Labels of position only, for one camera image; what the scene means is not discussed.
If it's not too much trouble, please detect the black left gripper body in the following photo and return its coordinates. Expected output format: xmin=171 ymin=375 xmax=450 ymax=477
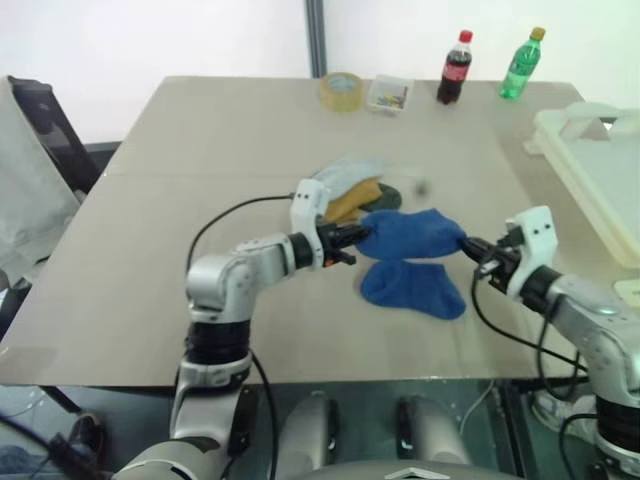
xmin=315 ymin=223 xmax=357 ymax=269

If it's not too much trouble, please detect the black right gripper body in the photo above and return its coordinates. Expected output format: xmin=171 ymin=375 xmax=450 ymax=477
xmin=477 ymin=238 xmax=524 ymax=297

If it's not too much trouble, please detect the blue sock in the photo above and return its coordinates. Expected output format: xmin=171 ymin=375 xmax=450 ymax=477
xmin=356 ymin=206 xmax=469 ymax=264
xmin=360 ymin=258 xmax=468 ymax=322

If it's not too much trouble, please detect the mustard yellow sock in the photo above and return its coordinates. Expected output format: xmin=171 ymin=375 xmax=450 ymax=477
xmin=323 ymin=176 xmax=384 ymax=224

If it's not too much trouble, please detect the dark grey green sock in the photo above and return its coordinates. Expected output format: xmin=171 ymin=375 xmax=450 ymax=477
xmin=359 ymin=181 xmax=404 ymax=214

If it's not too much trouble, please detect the light grey sock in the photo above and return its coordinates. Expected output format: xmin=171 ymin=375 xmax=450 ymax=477
xmin=310 ymin=156 xmax=389 ymax=202

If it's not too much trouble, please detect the white plastic basket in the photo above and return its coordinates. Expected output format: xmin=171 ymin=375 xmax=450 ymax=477
xmin=521 ymin=101 xmax=640 ymax=267

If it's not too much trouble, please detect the clear box with coloured bits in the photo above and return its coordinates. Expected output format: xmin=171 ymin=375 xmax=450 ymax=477
xmin=366 ymin=74 xmax=416 ymax=118

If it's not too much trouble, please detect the clear packing tape roll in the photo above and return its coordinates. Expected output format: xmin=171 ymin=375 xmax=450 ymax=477
xmin=319 ymin=71 xmax=365 ymax=114

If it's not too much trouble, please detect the white shoe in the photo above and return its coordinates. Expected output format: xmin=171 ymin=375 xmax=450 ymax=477
xmin=530 ymin=383 xmax=597 ymax=432

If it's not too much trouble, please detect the grey rounded robot leg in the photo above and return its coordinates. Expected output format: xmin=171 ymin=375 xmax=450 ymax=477
xmin=282 ymin=391 xmax=342 ymax=472
xmin=396 ymin=394 xmax=472 ymax=467

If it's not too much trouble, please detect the cola bottle with red cap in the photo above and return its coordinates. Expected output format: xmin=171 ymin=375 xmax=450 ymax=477
xmin=435 ymin=29 xmax=476 ymax=107

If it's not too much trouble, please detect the green bottle with yellow cap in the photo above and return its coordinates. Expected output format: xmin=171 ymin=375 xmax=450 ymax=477
xmin=497 ymin=26 xmax=547 ymax=101

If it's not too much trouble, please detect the black chair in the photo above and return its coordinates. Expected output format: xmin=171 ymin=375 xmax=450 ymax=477
xmin=6 ymin=74 xmax=122 ymax=197

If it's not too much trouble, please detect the white cloth cover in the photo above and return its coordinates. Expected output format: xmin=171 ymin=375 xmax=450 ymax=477
xmin=0 ymin=74 xmax=83 ymax=282

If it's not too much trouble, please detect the dark shoe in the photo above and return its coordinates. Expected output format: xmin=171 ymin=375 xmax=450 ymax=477
xmin=63 ymin=411 xmax=107 ymax=462

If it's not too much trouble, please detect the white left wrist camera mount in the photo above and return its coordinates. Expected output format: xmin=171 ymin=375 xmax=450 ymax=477
xmin=288 ymin=178 xmax=335 ymax=270

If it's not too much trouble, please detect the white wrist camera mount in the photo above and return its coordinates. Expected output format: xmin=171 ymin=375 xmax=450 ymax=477
xmin=288 ymin=178 xmax=335 ymax=270
xmin=503 ymin=205 xmax=559 ymax=302

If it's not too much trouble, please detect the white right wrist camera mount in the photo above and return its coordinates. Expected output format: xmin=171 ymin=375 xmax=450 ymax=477
xmin=503 ymin=205 xmax=559 ymax=302

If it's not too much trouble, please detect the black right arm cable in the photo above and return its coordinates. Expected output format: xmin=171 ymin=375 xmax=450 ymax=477
xmin=469 ymin=268 xmax=590 ymax=387

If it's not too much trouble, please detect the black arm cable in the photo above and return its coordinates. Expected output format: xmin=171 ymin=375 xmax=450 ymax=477
xmin=469 ymin=268 xmax=590 ymax=387
xmin=186 ymin=193 xmax=302 ymax=275

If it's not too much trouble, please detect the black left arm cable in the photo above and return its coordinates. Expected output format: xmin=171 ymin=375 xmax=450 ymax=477
xmin=186 ymin=193 xmax=302 ymax=275

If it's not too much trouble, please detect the thin white cable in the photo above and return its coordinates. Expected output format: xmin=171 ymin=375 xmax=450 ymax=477
xmin=458 ymin=378 xmax=497 ymax=437

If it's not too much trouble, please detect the grey vertical post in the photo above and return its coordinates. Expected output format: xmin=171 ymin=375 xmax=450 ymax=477
xmin=305 ymin=0 xmax=330 ymax=79

